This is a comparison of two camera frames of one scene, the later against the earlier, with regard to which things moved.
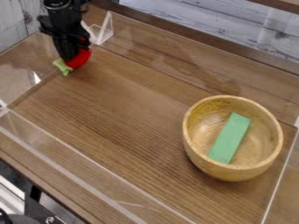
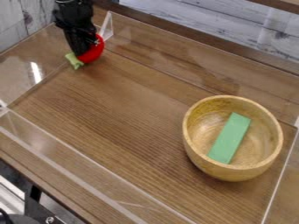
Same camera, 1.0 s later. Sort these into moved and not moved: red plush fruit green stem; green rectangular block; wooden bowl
Moved: red plush fruit green stem
Not moved: green rectangular block; wooden bowl
